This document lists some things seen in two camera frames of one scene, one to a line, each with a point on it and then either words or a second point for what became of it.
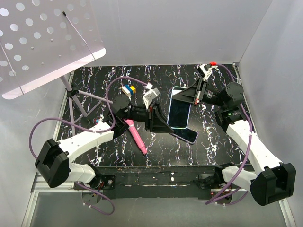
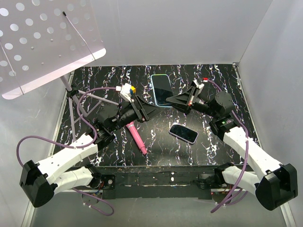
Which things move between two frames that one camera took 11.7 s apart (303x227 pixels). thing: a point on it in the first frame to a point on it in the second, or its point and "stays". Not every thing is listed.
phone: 186,134 stays
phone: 179,112 to 162,89
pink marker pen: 136,135 stays
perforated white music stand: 41,39 stays
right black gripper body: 209,96 to 200,106
